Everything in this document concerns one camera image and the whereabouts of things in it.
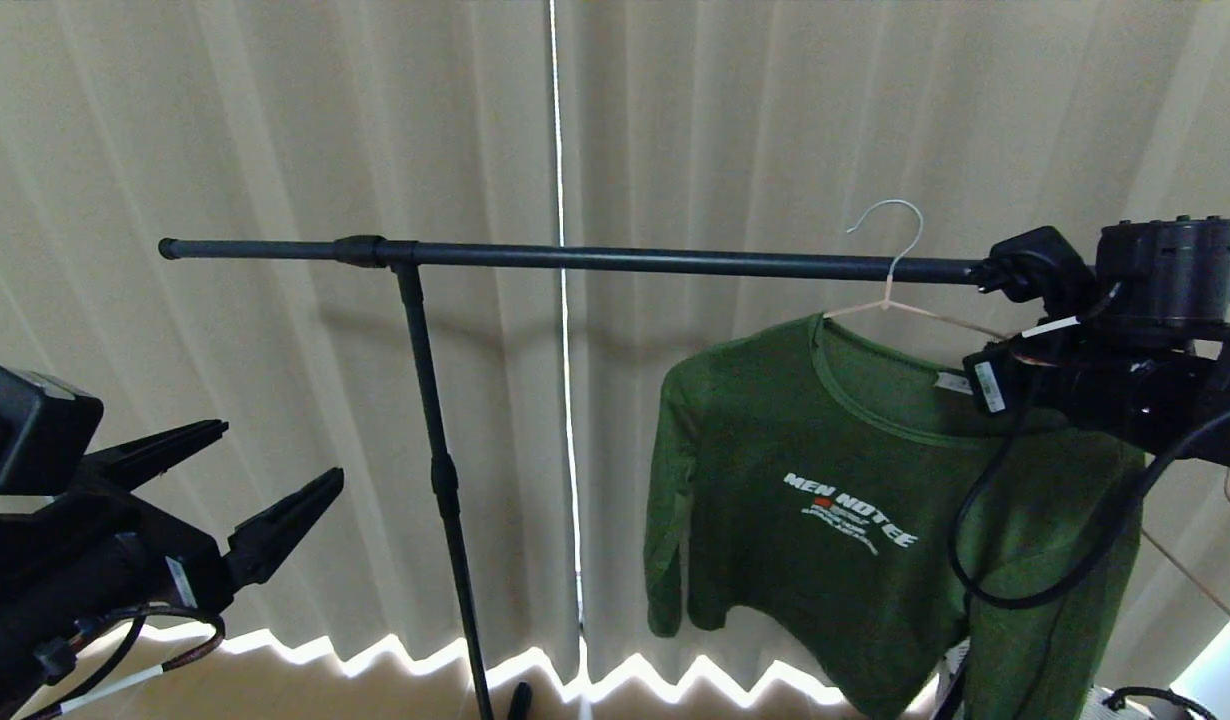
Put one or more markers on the black clothes rack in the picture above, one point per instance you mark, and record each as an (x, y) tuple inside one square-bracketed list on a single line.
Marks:
[(575, 258)]

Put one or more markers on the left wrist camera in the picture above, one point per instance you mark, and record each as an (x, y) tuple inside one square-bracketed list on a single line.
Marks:
[(35, 430)]

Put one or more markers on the green printed shirt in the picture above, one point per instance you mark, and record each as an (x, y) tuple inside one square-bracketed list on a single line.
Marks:
[(775, 580)]

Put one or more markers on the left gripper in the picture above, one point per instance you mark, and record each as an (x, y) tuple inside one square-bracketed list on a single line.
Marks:
[(95, 570)]

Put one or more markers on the white laundry basket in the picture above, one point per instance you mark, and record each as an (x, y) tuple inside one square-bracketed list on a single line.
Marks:
[(1155, 690)]

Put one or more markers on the beige curtain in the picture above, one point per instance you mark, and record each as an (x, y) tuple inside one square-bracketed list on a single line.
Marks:
[(225, 120)]

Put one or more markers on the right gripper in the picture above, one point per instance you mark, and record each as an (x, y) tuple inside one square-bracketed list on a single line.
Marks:
[(1015, 380)]

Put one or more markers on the pink clothes hanger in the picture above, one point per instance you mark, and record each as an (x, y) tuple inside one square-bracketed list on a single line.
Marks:
[(1195, 585), (887, 292)]

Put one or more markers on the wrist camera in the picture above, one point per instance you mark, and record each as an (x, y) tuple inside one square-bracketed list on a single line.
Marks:
[(1035, 260), (35, 430)]

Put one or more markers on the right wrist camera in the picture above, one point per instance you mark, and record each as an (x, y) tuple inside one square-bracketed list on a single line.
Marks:
[(1035, 260)]

